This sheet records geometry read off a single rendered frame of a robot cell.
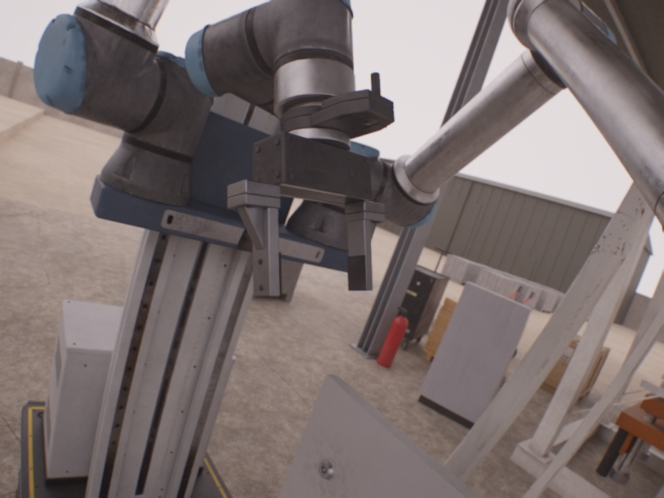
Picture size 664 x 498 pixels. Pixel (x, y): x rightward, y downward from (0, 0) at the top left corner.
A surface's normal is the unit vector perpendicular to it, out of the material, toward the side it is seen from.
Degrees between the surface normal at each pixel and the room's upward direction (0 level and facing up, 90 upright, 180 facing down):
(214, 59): 123
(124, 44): 100
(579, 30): 64
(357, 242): 97
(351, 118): 155
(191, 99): 84
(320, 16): 75
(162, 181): 70
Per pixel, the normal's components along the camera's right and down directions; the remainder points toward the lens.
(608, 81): -0.76, -0.36
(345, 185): 0.75, -0.07
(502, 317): -0.47, -0.07
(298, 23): -0.26, -0.05
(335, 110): -0.65, -0.03
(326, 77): 0.36, -0.06
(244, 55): -0.28, 0.67
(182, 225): 0.59, 0.31
